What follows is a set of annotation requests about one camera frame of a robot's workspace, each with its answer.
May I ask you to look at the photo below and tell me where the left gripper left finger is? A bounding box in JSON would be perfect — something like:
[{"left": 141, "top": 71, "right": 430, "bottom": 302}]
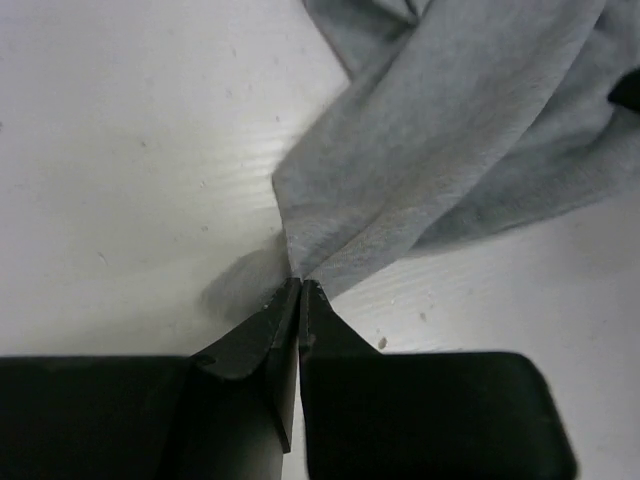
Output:
[{"left": 1, "top": 279, "right": 300, "bottom": 479}]

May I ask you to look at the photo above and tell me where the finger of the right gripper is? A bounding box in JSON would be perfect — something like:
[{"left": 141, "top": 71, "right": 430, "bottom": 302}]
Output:
[{"left": 607, "top": 68, "right": 640, "bottom": 113}]

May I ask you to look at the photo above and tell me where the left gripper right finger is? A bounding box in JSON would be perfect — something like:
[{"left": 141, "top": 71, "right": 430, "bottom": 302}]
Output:
[{"left": 299, "top": 281, "right": 578, "bottom": 479}]

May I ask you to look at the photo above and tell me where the grey tank top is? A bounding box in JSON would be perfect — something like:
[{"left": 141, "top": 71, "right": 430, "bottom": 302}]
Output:
[{"left": 273, "top": 1, "right": 639, "bottom": 295}]

